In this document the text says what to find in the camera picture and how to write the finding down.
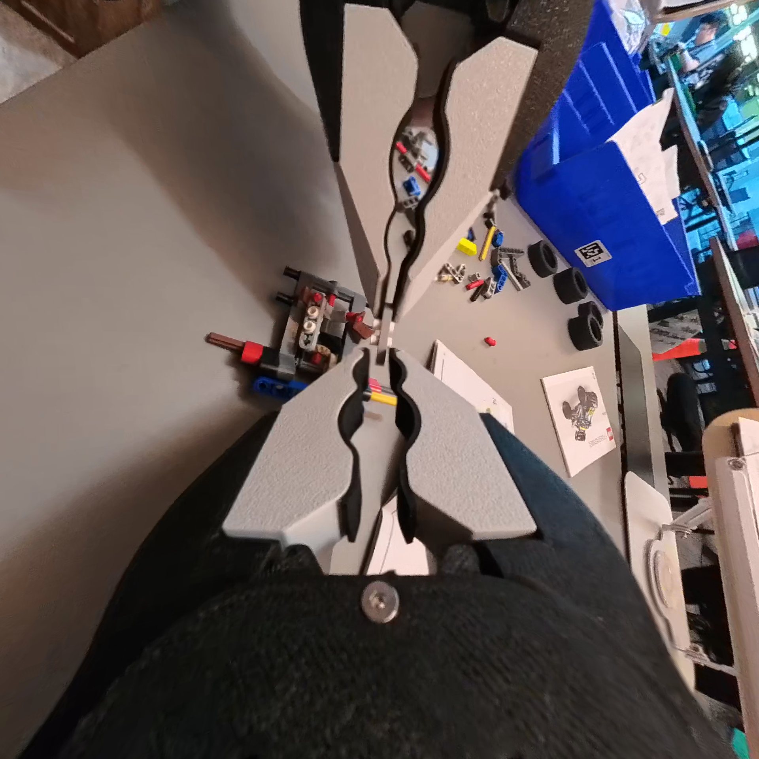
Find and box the white metal bracket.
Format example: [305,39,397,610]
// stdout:
[713,455,759,759]

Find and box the pile of loose lego pieces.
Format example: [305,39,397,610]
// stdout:
[394,127,529,304]

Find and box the partly built lego car chassis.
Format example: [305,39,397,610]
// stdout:
[206,266,399,408]

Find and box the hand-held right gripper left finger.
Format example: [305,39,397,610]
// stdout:
[221,349,365,575]

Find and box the blue plastic bin with tag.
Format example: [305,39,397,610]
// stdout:
[513,141,702,313]

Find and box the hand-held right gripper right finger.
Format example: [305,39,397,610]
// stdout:
[391,349,539,575]

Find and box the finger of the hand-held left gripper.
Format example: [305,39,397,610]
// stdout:
[333,3,423,324]
[385,36,540,324]

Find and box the small lego leaflet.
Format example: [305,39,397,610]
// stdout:
[541,366,617,478]

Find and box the open lego instruction booklet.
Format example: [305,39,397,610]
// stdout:
[364,339,515,576]

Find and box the white flat base plate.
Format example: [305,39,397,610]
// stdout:
[623,471,696,691]

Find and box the thin grey lego liftarm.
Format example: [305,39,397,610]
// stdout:
[369,302,397,364]

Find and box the white paper sheet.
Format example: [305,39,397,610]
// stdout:
[611,89,680,223]

